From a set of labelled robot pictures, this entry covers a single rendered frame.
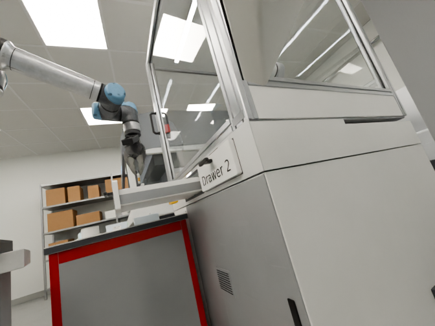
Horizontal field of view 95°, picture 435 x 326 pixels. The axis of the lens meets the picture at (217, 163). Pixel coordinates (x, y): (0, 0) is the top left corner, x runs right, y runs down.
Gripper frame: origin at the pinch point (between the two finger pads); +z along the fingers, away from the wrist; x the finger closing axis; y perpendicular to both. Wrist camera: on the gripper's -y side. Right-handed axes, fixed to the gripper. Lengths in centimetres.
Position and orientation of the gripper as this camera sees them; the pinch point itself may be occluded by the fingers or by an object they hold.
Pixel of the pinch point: (137, 172)
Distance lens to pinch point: 95.3
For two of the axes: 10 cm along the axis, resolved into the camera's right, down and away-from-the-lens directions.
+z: 2.4, 9.4, -2.3
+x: -9.7, 2.1, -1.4
